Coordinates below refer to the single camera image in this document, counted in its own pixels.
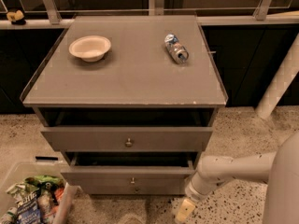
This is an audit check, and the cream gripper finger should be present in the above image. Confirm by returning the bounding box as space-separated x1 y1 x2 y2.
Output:
175 198 195 224

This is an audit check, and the grey drawer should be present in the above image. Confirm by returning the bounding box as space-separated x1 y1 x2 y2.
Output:
41 126 212 152
62 158 194 195

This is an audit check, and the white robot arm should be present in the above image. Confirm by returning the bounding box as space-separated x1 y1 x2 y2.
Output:
173 39 299 224

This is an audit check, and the grey drawer cabinet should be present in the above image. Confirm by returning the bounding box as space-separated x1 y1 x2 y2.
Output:
20 14 229 173

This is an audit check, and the grey top drawer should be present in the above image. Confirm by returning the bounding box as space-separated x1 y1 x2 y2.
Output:
41 126 212 152

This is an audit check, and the green chip bag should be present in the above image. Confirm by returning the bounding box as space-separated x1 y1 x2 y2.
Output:
25 175 64 196

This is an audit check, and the clear plastic bin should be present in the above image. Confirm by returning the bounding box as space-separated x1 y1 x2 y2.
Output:
0 161 77 224

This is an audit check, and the crushed blue soda can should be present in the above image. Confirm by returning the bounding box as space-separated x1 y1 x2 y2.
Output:
164 34 189 64

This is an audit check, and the blue snack bag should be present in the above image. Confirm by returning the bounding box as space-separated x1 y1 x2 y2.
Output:
17 192 41 224

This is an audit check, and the white paper bowl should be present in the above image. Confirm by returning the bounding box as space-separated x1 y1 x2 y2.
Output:
69 35 111 63

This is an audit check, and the metal window railing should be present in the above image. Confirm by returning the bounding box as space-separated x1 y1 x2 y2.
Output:
0 0 299 28

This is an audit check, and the yellow black object on ledge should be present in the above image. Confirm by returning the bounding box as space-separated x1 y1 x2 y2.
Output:
7 9 26 25

